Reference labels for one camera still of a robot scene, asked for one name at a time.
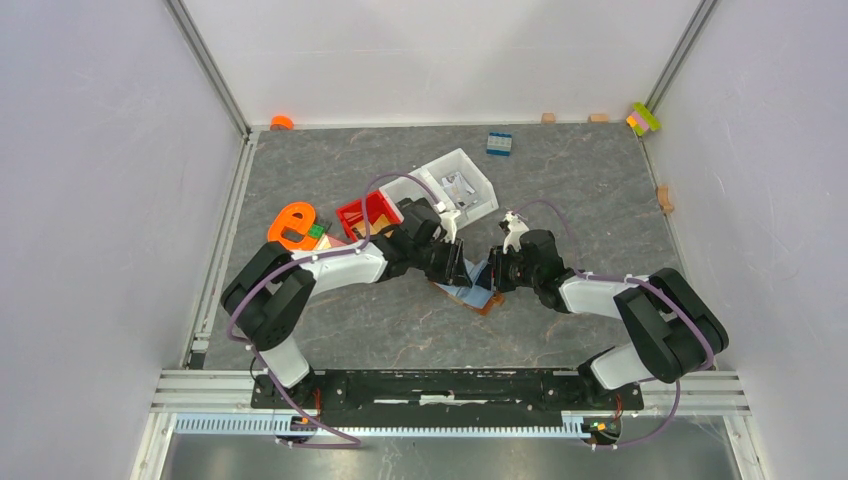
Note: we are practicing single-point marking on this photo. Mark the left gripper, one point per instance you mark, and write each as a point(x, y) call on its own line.
point(453, 271)

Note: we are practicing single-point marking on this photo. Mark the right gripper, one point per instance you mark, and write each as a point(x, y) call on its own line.
point(496, 265)

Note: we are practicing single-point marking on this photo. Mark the brown leather card holder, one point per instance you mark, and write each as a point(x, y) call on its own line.
point(475, 298)

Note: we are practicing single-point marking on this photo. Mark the white divided plastic bin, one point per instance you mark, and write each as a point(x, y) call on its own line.
point(431, 173)

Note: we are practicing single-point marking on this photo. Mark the red plastic bin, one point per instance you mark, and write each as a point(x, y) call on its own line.
point(376, 205)

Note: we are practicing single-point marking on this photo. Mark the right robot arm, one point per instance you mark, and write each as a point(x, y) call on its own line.
point(671, 330)

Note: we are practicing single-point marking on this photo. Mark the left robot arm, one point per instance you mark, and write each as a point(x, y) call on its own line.
point(267, 298)

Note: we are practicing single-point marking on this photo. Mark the gold card in red bin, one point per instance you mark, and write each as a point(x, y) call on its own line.
point(375, 228)

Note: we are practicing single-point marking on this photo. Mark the pink wooden puzzle tile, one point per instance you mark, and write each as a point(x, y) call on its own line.
point(329, 242)

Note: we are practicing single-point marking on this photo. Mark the blue toy brick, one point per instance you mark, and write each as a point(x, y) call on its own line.
point(499, 144)

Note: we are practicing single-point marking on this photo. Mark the green toy brick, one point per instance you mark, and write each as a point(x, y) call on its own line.
point(316, 231)

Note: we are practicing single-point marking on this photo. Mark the orange letter e toy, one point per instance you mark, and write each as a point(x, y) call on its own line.
point(292, 225)

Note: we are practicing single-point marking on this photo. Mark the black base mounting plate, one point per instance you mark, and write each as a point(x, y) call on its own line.
point(444, 397)

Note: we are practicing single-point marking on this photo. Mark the wooden arch block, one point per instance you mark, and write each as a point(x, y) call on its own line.
point(664, 199)

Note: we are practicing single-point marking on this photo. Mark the small wooden block right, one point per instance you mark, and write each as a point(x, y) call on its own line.
point(598, 118)

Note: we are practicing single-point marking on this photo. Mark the multicolour toy brick stack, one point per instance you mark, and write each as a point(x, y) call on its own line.
point(641, 120)

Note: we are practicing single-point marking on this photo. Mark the orange tape roll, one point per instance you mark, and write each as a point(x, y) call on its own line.
point(280, 123)

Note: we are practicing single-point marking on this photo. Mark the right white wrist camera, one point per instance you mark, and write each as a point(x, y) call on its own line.
point(513, 227)

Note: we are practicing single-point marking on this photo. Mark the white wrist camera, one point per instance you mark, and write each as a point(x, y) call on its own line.
point(448, 218)
point(513, 227)

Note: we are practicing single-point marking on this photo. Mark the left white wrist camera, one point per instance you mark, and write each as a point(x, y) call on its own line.
point(448, 218)

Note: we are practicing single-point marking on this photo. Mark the aluminium frame rail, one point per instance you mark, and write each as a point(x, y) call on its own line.
point(201, 424)

